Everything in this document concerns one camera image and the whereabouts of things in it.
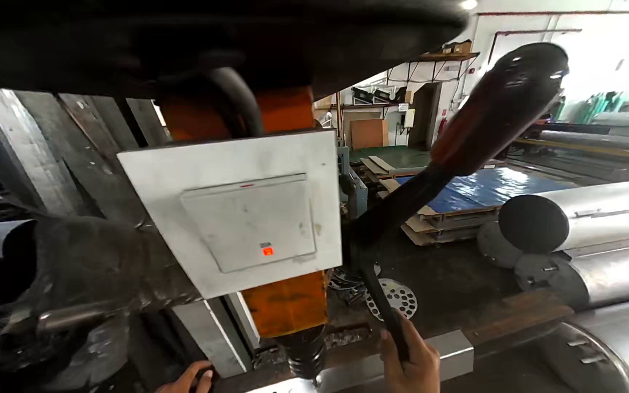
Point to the person's right hand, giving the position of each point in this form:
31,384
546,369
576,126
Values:
419,370

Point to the person's left hand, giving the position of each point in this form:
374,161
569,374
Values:
184,381

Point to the person's right thumb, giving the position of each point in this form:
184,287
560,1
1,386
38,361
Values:
388,348

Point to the person's right fingers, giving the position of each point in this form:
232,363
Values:
414,338

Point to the person's left fingers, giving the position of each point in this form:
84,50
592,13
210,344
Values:
190,372

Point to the black lever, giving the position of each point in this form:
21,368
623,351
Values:
459,142

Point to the silver square metal tube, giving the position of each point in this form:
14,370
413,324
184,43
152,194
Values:
454,355

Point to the grey metal channel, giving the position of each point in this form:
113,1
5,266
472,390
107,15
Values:
211,333

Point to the perforated round metal disc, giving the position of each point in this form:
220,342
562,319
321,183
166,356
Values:
391,293

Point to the pile of metal scraps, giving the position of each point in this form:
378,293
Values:
345,282

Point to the black drill chuck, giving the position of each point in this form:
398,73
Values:
304,355

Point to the crumpled clear plastic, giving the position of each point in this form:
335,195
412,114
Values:
93,349

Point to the orange drill machine body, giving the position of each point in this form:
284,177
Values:
287,305

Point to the rusty brown metal beam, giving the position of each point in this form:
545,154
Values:
527,314

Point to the stack of flat boards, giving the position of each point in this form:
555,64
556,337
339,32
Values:
445,226

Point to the grey round cylinder end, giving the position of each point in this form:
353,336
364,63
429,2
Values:
492,245

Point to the thin metal pipe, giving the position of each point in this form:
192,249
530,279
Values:
74,318

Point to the grey blue machine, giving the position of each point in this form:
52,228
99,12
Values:
359,196

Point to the blue plastic sheet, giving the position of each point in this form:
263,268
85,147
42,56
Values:
478,188

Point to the green table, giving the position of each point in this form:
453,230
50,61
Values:
396,158

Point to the brown board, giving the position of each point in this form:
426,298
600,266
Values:
368,134

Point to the red fire extinguisher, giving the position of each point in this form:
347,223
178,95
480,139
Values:
442,125

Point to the dark door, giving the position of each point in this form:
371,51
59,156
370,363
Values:
425,117

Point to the silver cylinder, dark open end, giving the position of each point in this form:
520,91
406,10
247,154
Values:
615,210

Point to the long roller machine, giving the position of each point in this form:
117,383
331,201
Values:
582,137

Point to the pile of metal beams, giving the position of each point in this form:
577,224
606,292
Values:
47,147

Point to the white square switch plate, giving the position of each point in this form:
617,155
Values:
260,218

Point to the wall shelf with equipment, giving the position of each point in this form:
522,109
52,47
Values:
374,97

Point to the wall shelf with boxes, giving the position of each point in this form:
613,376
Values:
451,56

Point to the red wall pipe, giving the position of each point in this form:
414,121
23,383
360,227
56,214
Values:
533,31

